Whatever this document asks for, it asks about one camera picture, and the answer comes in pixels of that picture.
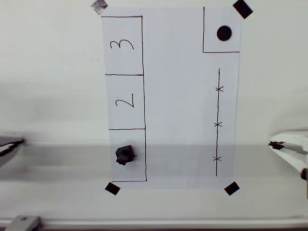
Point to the black cube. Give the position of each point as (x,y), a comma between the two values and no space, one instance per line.
(124,155)

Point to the grey metal clamp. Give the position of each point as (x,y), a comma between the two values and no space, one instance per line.
(22,222)

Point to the black tape piece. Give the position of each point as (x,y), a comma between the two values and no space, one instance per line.
(243,9)
(232,188)
(112,188)

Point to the white paper sheet with markings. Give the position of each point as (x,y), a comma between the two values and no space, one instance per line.
(173,96)

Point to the black round disc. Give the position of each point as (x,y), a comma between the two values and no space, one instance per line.
(224,33)

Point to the grey tape piece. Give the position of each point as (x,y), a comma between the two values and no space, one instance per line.
(99,6)

